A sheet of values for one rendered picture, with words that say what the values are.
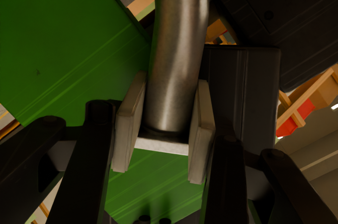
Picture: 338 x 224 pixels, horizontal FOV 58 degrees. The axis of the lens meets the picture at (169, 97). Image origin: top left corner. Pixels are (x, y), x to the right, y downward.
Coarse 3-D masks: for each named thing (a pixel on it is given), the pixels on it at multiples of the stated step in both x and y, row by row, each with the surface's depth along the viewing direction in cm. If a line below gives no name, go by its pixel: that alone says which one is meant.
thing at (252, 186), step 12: (216, 120) 16; (228, 120) 16; (216, 132) 14; (228, 132) 15; (252, 156) 13; (252, 168) 12; (252, 180) 12; (264, 180) 12; (252, 192) 12; (264, 192) 12
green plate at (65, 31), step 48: (0, 0) 19; (48, 0) 19; (96, 0) 19; (0, 48) 21; (48, 48) 20; (96, 48) 20; (144, 48) 20; (0, 96) 22; (48, 96) 22; (96, 96) 21; (144, 192) 24; (192, 192) 24
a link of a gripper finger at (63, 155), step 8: (120, 104) 16; (72, 128) 13; (80, 128) 13; (64, 136) 12; (72, 136) 12; (56, 144) 12; (64, 144) 12; (72, 144) 12; (112, 144) 13; (48, 152) 12; (56, 152) 12; (64, 152) 12; (112, 152) 13; (40, 160) 12; (48, 160) 12; (56, 160) 12; (64, 160) 12; (40, 168) 12; (48, 168) 12; (56, 168) 12; (64, 168) 12
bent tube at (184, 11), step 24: (168, 0) 16; (192, 0) 15; (168, 24) 16; (192, 24) 16; (168, 48) 16; (192, 48) 16; (168, 72) 17; (192, 72) 17; (168, 96) 17; (192, 96) 18; (144, 120) 18; (168, 120) 18; (144, 144) 18; (168, 144) 18
